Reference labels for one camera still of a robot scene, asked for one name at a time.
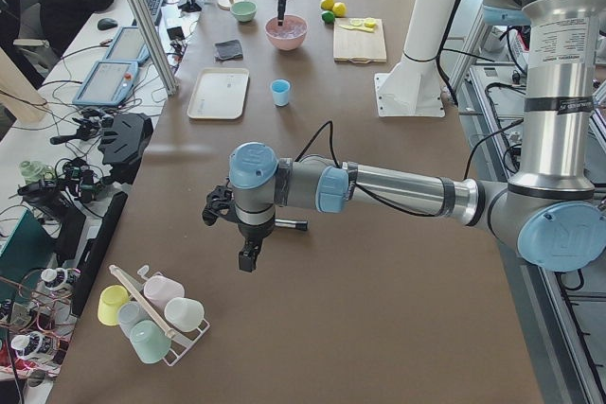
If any cream rabbit tray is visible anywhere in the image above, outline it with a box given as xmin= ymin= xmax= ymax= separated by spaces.
xmin=187 ymin=67 xmax=249 ymax=120

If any white cup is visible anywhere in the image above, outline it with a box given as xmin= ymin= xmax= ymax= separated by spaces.
xmin=164 ymin=297 xmax=205 ymax=332

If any pink bowl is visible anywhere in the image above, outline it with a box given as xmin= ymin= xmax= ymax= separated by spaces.
xmin=265 ymin=14 xmax=308 ymax=51

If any light blue cup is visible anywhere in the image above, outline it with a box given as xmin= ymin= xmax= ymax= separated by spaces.
xmin=270 ymin=79 xmax=291 ymax=107

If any black flat bar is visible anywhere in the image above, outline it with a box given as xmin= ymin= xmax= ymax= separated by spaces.
xmin=70 ymin=191 xmax=128 ymax=318

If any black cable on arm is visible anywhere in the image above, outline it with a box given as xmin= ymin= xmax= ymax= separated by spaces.
xmin=293 ymin=121 xmax=525 ymax=219

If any teach pendant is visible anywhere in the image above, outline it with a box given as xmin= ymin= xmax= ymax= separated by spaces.
xmin=72 ymin=60 xmax=139 ymax=107
xmin=104 ymin=26 xmax=150 ymax=64

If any mint green cup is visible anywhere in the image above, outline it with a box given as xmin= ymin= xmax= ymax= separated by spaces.
xmin=129 ymin=320 xmax=171 ymax=364

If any green lime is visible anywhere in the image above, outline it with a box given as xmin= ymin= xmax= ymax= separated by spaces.
xmin=321 ymin=10 xmax=335 ymax=24

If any wooden cutting board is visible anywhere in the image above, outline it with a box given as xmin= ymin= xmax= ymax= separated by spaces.
xmin=333 ymin=18 xmax=387 ymax=63

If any pile of ice cubes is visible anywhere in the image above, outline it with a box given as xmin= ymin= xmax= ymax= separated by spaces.
xmin=266 ymin=16 xmax=307 ymax=40

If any teach pendant near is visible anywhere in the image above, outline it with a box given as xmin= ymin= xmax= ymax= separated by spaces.
xmin=72 ymin=60 xmax=139 ymax=107

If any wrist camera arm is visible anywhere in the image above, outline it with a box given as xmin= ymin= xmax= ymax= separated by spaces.
xmin=202 ymin=184 xmax=239 ymax=226

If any aluminium frame post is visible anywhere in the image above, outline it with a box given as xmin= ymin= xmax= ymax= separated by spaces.
xmin=127 ymin=0 xmax=178 ymax=97

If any yellow cup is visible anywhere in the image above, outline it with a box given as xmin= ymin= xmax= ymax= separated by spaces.
xmin=98 ymin=285 xmax=130 ymax=326

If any grey cup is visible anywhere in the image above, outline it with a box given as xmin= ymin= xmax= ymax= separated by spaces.
xmin=117 ymin=301 xmax=150 ymax=338

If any white wire cup rack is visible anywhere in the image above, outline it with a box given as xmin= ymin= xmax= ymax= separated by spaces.
xmin=109 ymin=265 xmax=211 ymax=366

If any teach pendant far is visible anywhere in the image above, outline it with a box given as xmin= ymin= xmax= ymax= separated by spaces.
xmin=104 ymin=26 xmax=150 ymax=64

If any black computer mouse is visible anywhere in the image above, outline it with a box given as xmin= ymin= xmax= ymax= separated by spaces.
xmin=97 ymin=18 xmax=118 ymax=31

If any yellow lemon left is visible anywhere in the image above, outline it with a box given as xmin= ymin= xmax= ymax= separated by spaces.
xmin=320 ymin=0 xmax=335 ymax=10

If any yellow lemon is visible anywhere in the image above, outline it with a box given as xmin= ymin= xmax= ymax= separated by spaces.
xmin=320 ymin=0 xmax=335 ymax=10
xmin=331 ymin=2 xmax=348 ymax=18

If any yellow plastic knife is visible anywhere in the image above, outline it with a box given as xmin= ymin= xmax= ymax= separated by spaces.
xmin=338 ymin=24 xmax=375 ymax=33

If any pink cup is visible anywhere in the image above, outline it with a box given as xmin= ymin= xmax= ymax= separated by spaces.
xmin=143 ymin=274 xmax=185 ymax=311

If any steel muddler black tip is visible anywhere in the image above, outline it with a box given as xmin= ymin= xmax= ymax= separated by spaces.
xmin=275 ymin=219 xmax=308 ymax=232

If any grey folded cloth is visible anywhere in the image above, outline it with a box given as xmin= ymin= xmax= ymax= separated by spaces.
xmin=214 ymin=39 xmax=243 ymax=61

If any yellow lemon right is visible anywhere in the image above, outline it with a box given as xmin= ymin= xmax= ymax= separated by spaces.
xmin=331 ymin=2 xmax=348 ymax=18

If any lemon slice upper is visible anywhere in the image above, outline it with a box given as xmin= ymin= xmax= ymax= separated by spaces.
xmin=363 ymin=18 xmax=377 ymax=29

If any black plastic bracket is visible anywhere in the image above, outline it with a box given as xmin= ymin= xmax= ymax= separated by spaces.
xmin=98 ymin=113 xmax=153 ymax=184

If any light green bowl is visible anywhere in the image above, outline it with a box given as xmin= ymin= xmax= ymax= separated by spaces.
xmin=230 ymin=0 xmax=257 ymax=23

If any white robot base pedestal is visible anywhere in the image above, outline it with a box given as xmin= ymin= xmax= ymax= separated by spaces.
xmin=375 ymin=0 xmax=456 ymax=117

